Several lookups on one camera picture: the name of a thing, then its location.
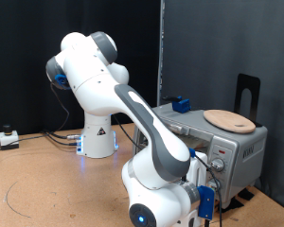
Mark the wrist camera on blue mount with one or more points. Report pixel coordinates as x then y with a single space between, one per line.
206 201

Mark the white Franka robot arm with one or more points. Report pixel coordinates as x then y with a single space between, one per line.
94 78

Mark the black backdrop curtain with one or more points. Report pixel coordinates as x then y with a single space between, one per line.
22 47

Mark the round wooden cutting board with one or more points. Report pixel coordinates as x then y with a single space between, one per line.
228 121

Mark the spatula with blue grip block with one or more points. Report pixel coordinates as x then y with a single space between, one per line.
182 106

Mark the vertical metal pole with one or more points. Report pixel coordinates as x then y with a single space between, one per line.
161 47

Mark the silver toaster oven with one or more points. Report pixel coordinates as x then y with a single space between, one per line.
243 148

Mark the grey backdrop curtain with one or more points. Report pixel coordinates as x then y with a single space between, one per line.
227 38

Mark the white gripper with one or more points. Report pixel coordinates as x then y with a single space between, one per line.
199 170

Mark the black metal bookend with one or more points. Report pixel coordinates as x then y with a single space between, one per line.
239 91

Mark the black foam pad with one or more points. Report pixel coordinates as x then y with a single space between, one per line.
233 203
246 194

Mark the emergency stop button box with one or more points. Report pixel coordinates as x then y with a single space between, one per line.
8 140

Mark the silver oven knob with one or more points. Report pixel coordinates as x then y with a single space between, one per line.
218 164
218 186

